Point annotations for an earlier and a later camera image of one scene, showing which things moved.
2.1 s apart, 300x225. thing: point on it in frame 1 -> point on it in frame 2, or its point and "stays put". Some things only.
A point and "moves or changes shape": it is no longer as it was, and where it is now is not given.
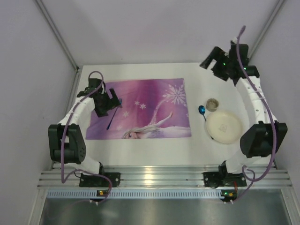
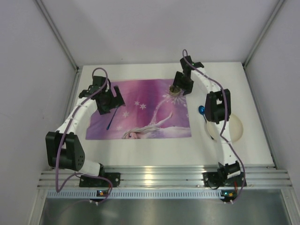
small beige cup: (212, 105) moves or changes shape
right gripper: (216, 64) -> (183, 82)
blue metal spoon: (202, 109) stays put
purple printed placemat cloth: (150, 108) stays put
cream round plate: (224, 127) stays put
